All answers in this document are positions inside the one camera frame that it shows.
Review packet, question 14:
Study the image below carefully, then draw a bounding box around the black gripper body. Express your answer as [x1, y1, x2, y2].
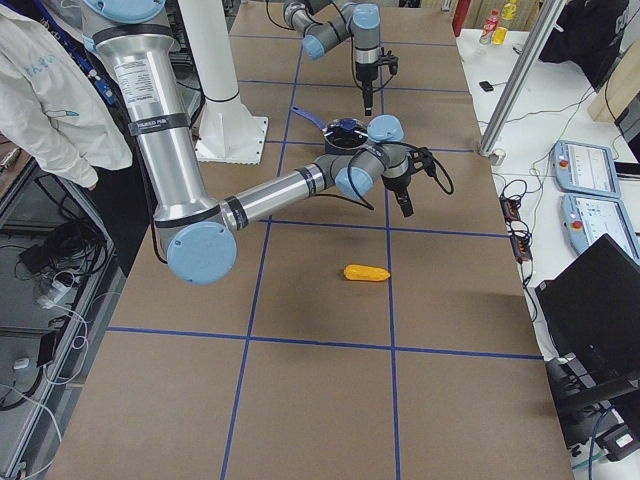
[382, 169, 412, 196]
[354, 47, 378, 88]

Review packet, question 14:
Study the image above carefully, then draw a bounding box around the glass pot lid blue knob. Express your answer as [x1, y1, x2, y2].
[324, 118, 368, 147]

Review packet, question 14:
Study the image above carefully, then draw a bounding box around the yellow corn cob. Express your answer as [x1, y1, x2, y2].
[343, 264, 391, 282]

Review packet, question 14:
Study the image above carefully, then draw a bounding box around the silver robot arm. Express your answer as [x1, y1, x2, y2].
[81, 1, 413, 284]
[283, 1, 383, 117]

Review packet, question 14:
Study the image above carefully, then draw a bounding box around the dark blue saucepan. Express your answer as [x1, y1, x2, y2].
[290, 106, 368, 155]

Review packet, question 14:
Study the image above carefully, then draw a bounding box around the small black square device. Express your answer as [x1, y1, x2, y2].
[479, 81, 494, 92]

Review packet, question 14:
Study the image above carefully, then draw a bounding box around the black power strip orange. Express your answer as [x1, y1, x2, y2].
[499, 196, 533, 264]

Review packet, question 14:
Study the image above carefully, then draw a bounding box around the plastic bottle red label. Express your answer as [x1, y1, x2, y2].
[479, 9, 500, 45]

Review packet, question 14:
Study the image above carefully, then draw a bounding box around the yellow drink bottle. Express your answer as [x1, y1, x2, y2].
[492, 0, 518, 45]

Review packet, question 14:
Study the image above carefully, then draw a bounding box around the brown paper table cover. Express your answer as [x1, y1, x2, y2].
[48, 8, 571, 479]

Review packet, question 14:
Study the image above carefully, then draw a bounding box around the upper blue teach pendant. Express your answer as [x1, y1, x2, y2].
[549, 140, 621, 199]

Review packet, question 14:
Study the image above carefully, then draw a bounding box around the blue teach pendant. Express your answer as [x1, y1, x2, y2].
[561, 193, 639, 262]
[549, 140, 621, 199]

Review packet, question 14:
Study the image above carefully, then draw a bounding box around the lower blue teach pendant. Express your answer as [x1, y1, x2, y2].
[561, 193, 639, 262]

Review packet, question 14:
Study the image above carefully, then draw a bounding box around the black laptop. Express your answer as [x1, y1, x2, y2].
[535, 234, 639, 370]

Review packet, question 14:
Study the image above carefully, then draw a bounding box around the black jacket on table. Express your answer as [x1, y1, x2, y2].
[539, 0, 629, 89]

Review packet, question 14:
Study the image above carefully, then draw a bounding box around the black monitor stand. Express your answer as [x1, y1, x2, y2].
[545, 358, 639, 462]

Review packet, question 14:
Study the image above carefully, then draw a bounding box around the person in white coat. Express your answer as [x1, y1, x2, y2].
[1, 6, 132, 188]

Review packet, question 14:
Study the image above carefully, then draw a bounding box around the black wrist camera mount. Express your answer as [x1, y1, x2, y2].
[408, 147, 455, 195]
[377, 47, 399, 90]

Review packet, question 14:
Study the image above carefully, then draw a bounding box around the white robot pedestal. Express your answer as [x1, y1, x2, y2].
[179, 0, 268, 165]

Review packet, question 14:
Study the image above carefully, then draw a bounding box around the aluminium frame post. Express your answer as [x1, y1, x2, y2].
[478, 0, 565, 166]

